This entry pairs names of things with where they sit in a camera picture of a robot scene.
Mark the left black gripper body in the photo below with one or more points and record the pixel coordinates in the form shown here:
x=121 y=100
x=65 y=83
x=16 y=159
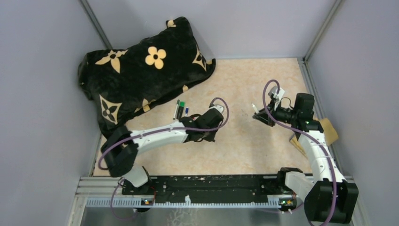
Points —
x=203 y=134

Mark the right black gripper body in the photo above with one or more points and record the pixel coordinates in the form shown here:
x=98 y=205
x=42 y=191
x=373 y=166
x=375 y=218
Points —
x=280 y=114

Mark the white green-tip pen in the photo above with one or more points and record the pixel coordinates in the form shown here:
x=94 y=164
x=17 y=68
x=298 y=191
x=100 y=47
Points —
x=176 y=109

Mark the black green highlighter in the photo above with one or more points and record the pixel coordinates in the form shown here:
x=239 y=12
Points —
x=180 y=110

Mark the white light-blue pen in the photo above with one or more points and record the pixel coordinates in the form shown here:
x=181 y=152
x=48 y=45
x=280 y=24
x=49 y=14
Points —
x=255 y=109

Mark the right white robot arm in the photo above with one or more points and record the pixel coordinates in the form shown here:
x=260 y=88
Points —
x=329 y=197

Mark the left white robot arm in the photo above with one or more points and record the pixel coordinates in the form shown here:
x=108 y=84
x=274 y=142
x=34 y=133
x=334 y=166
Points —
x=120 y=150

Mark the black floral plush blanket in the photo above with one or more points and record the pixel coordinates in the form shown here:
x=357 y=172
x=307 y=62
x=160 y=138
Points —
x=125 y=83

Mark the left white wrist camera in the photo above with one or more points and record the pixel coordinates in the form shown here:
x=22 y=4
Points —
x=218 y=107

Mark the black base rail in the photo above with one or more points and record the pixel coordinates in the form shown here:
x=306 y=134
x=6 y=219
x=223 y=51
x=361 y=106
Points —
x=215 y=189

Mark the grey cable duct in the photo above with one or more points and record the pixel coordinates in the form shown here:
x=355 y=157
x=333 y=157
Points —
x=139 y=203

